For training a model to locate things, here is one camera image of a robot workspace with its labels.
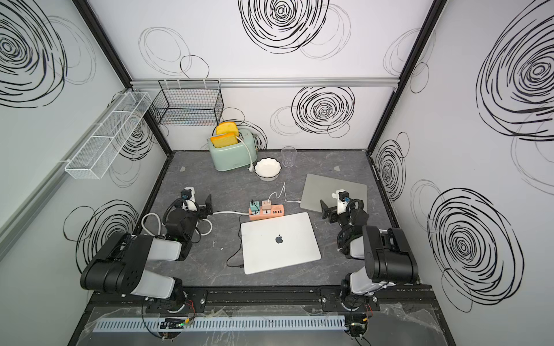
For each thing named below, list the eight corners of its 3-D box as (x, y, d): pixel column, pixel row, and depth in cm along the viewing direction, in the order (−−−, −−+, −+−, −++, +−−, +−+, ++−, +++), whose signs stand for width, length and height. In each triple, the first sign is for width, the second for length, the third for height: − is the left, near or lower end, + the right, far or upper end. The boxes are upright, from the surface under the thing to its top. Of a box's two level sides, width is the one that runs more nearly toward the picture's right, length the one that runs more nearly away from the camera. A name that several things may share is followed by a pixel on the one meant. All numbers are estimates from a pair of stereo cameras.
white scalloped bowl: (253, 181, 109) (253, 177, 106) (255, 161, 117) (255, 157, 115) (281, 181, 109) (281, 177, 106) (281, 161, 117) (281, 157, 115)
